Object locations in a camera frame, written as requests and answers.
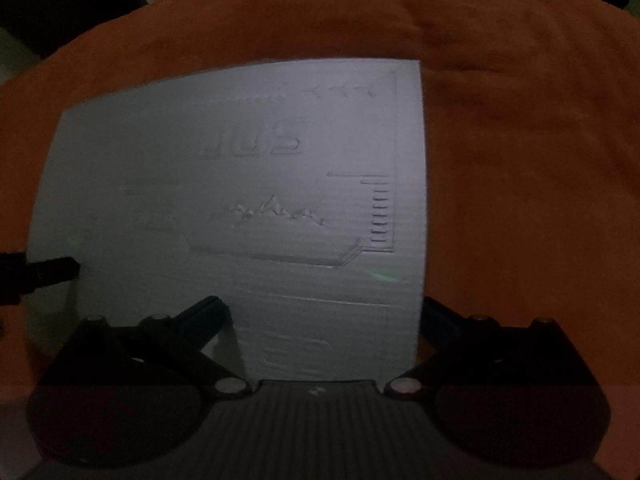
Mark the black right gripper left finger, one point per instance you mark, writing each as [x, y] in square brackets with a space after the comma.
[126, 395]

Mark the white embossed plastic board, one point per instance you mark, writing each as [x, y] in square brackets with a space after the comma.
[295, 192]

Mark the orange fuzzy cloth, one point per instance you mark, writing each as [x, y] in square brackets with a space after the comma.
[532, 117]

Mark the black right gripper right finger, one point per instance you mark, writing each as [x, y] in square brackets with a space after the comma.
[505, 395]

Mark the black object at left edge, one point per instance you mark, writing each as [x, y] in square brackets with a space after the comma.
[19, 277]

